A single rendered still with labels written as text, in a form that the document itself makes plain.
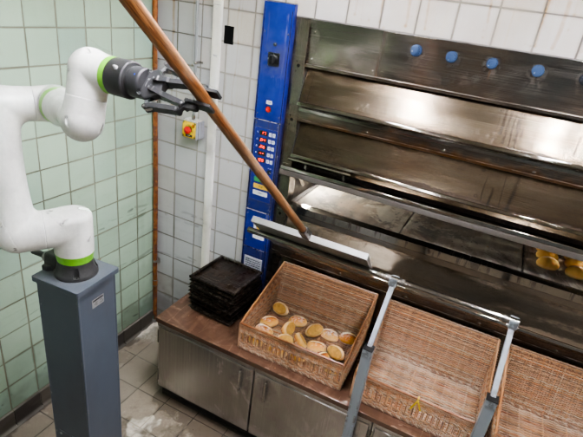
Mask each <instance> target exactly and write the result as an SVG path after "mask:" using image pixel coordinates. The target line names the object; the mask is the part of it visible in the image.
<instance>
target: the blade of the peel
mask: <svg viewBox="0 0 583 437"><path fill-rule="evenodd" d="M251 221H252V222H253V223H254V224H255V225H256V226H257V227H258V228H259V229H260V230H261V231H264V232H269V233H271V234H273V235H276V236H279V237H281V238H286V239H289V240H291V241H294V242H297V243H299V244H302V245H306V246H309V247H311V248H314V249H317V250H320V251H323V252H326V253H329V254H331V255H334V256H337V257H340V258H344V259H346V260H349V261H351V262H354V263H357V264H361V265H364V266H367V267H370V268H371V269H372V265H371V261H370V255H369V254H368V253H365V252H362V251H358V250H355V249H352V248H350V247H347V246H344V245H340V244H337V243H334V242H331V241H329V240H326V239H323V238H319V237H316V236H313V235H311V238H310V240H308V239H305V238H302V237H301V235H300V234H299V233H298V230H295V229H292V228H290V227H287V226H284V225H280V224H277V223H274V222H272V221H269V220H266V219H263V218H259V217H256V216H253V217H252V220H251ZM272 242H273V243H274V244H275V245H280V246H283V247H285V248H287V249H290V250H293V251H297V252H300V253H302V254H305V255H307V256H310V257H313V258H317V259H319V260H322V261H325V262H327V263H330V264H334V265H336V266H339V267H342V268H345V269H347V270H349V271H354V272H356V273H359V274H362V275H364V276H366V277H371V278H374V279H375V277H373V276H371V275H368V274H365V273H362V272H361V271H356V270H353V269H351V268H348V267H345V266H343V265H341V264H336V263H333V262H331V261H329V260H326V259H323V258H319V257H316V256H313V255H311V254H309V253H306V252H303V251H299V250H296V249H294V248H291V247H289V246H286V245H282V244H280V243H277V242H274V241H272Z"/></svg>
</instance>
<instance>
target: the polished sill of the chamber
mask: <svg viewBox="0 0 583 437"><path fill-rule="evenodd" d="M288 204H289V205H290V207H291V208H292V210H293V211H294V212H295V213H298V214H301V215H304V216H306V217H309V218H312V219H316V220H320V221H323V222H325V223H328V224H331V225H335V226H338V227H342V228H344V229H347V230H350V231H353V232H357V233H360V234H363V235H366V236H369V237H372V238H376V239H379V240H382V241H384V242H388V243H391V244H393V245H398V246H401V247H403V248H406V249H410V250H412V251H417V252H420V253H422V254H425V255H428V256H431V257H434V258H439V259H441V260H444V261H447V262H450V263H452V264H458V265H460V266H463V267H466V268H469V269H471V270H474V271H479V272H482V273H485V274H488V275H490V276H493V277H498V278H501V279H504V280H507V281H509V282H512V283H515V284H519V285H522V286H526V287H528V288H531V289H534V290H538V291H541V292H544V293H547V294H550V295H553V296H556V297H560V298H563V299H566V300H568V301H572V302H575V303H579V304H582V305H583V290H578V289H575V288H573V287H570V286H567V285H564V284H559V283H556V282H553V281H550V280H547V279H545V278H542V277H536V276H534V275H531V274H527V273H525V272H522V271H518V270H514V269H511V268H508V267H506V266H503V265H499V264H495V263H492V262H489V261H486V260H483V259H480V258H475V257H472V256H469V255H467V254H464V253H460V252H458V251H453V250H450V249H447V248H444V247H441V246H439V245H433V244H431V243H428V242H425V241H422V240H419V239H416V238H411V237H408V236H405V235H403V234H400V233H396V232H392V231H389V230H385V229H383V228H380V227H377V226H374V225H369V224H366V223H364V222H361V221H357V220H355V219H352V218H346V217H344V216H341V215H338V214H336V213H332V212H327V211H325V210H322V209H318V208H316V207H313V206H310V205H305V204H302V203H299V202H297V201H293V200H291V201H289V202H288Z"/></svg>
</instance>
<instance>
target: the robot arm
mask: <svg viewBox="0 0 583 437"><path fill-rule="evenodd" d="M164 65H165V67H164V68H163V69H162V70H159V69H157V70H152V69H150V68H144V67H142V66H141V65H140V64H139V63H138V62H135V61H131V60H127V59H123V58H120V57H116V56H112V55H108V54H106V53H104V52H102V51H101V50H99V49H96V48H92V47H84V48H80V49H77V50H76V51H75V52H73V53H72V55H71V56H70V57H69V60H68V64H67V79H66V88H65V87H63V86H60V85H55V84H49V85H39V86H7V85H0V248H2V249H3V250H5V251H7V252H10V253H23V252H28V251H30V252H31V254H34V255H37V256H38V257H41V258H42V260H43V261H44V264H43V265H42V269H43V270H44V271H53V273H54V277H55V278H56V279H57V280H59V281H61V282H64V283H80V282H84V281H87V280H89V279H91V278H93V277H94V276H95V275H96V274H97V273H98V271H99V266H98V263H96V261H95V259H94V251H95V240H94V226H93V215H92V212H91V211H90V210H89V209H88V208H87V207H85V206H81V205H65V206H60V207H57V208H52V209H48V210H41V211H38V210H36V209H35V208H34V207H33V205H32V201H31V197H30V194H29V187H28V182H27V177H26V172H25V167H24V161H23V146H22V135H21V128H22V125H23V124H24V123H26V122H28V121H46V122H51V124H53V125H55V126H58V127H61V129H62V130H63V132H64V133H65V134H66V135H67V136H68V137H69V138H70V139H72V140H76V141H80V142H87V141H92V140H94V139H96V138H97V137H98V136H100V134H101V133H102V131H103V129H104V126H105V115H106V107H107V102H108V95H115V96H119V97H122V98H125V99H129V100H133V99H136V98H138V99H142V100H144V103H143V104H142V105H141V107H142V108H143V109H144V110H145V111H146V112H147V113H152V112H158V113H163V114H172V115H178V116H182V115H183V112H184V111H186V112H189V111H193V112H195V113H197V112H198V111H199V110H201V111H204V112H208V113H210V114H214V113H215V111H214V109H213V108H212V106H211V105H210V104H207V103H204V102H201V101H196V100H192V99H188V98H186V97H185V99H184V101H183V100H181V99H179V98H177V97H175V96H172V95H170V94H168V93H166V91H167V90H168V89H174V88H177V89H187V87H186V86H185V84H184V83H183V82H182V81H181V79H173V78H169V77H166V76H165V74H169V75H175V76H177V75H176V74H175V72H174V71H173V70H172V68H171V67H170V66H169V64H168V63H167V62H165V63H164ZM177 77H179V76H177ZM187 90H188V89H187ZM159 99H160V100H163V101H167V102H169V103H171V104H173V105H174V106H172V105H167V104H161V103H156V102H151V101H156V100H159ZM50 248H54V249H52V250H50V251H40V250H44V249H50Z"/></svg>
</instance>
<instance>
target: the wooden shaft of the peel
mask: <svg viewBox="0 0 583 437"><path fill-rule="evenodd" d="M119 2H120V3H121V4H122V6H123V7H124V8H125V10H126V11H127V12H128V14H129V15H130V16H131V17H132V18H133V19H134V21H135V22H136V23H137V24H138V26H139V27H140V28H141V30H142V31H143V32H144V34H145V35H146V36H147V38H148V39H149V40H150V42H151V43H152V44H153V45H154V46H155V47H156V49H157V50H158V51H159V52H160V54H161V55H162V56H163V58H164V59H165V60H166V62H167V63H168V64H169V66H170V67H171V68H172V70H173V71H174V72H175V74H176V75H177V76H179V78H180V79H181V81H182V82H183V83H184V84H185V86H186V87H187V89H188V90H189V91H190V92H191V94H192V95H193V96H194V98H195V99H196V100H197V101H201V102H204V103H207V104H210V105H211V106H212V108H213V109H214V111H215V113H214V114H210V113H208V112H206V113H207V114H208V115H209V116H210V118H211V119H212V120H213V122H214V123H215V124H216V126H217V127H218V128H219V130H220V131H221V132H222V133H223V134H224V135H225V137H226V138H227V139H228V141H229V142H230V143H231V144H232V146H233V147H234V148H235V150H236V151H237V152H238V154H239V155H240V156H241V158H242V159H243V160H244V162H245V163H246V164H247V165H248V166H249V167H250V168H251V170H252V171H253V173H254V174H255V175H256V176H257V178H258V179H259V180H260V182H261V183H262V184H263V186H264V187H265V188H266V190H267V191H268V192H269V193H270V194H271V195H272V197H273V198H274V199H275V200H276V202H277V203H278V205H279V206H280V207H281V208H282V210H283V211H284V212H285V214H286V215H287V216H288V218H289V219H290V220H291V221H292V223H293V224H294V225H295V226H296V227H297V228H298V230H299V231H300V232H305V230H306V228H305V226H304V224H303V223H302V222H301V220H300V219H299V218H298V216H297V214H296V213H295V212H294V211H293V210H292V208H291V207H290V205H289V204H288V203H287V201H286V200H285V198H284V197H283V195H282V194H281V193H280V191H279V190H278V188H277V187H276V186H275V185H274V184H273V182H272V181H271V179H270V178H269V176H268V175H267V174H266V172H265V171H264V169H263V168H262V166H261V165H260V164H259V163H258V162H257V160H256V159H255V157H254V156H253V155H252V153H251V152H250V150H249V149H248V147H247V146H246V144H245V143H244V142H243V140H242V139H241V138H240V137H239V135H238V134H237V133H236V131H235V130H234V128H233V127H232V125H231V124H230V123H229V121H228V120H227V118H226V117H225V116H224V115H223V114H222V112H221V111H220V109H219V108H218V106H217V105H216V104H215V102H214V101H213V99H212V98H211V96H210V95H209V94H208V93H207V91H206V90H205V89H204V87H203V86H202V84H201V83H200V81H199V80H198V79H197V77H196V76H195V74H194V73H193V71H192V70H191V69H190V68H189V67H188V65H187V64H186V62H185V61H184V60H183V58H182V57H181V55H180V54H179V52H178V51H177V50H176V48H175V47H174V46H173V44H172V43H171V42H170V41H169V39H168V38H167V36H166V35H165V33H164V32H163V31H162V29H161V28H160V26H159V25H158V23H157V22H156V21H155V20H154V18H153V17H152V16H151V14H150V13H149V12H148V10H147V8H146V7H145V6H144V4H143V3H142V2H141V0H119Z"/></svg>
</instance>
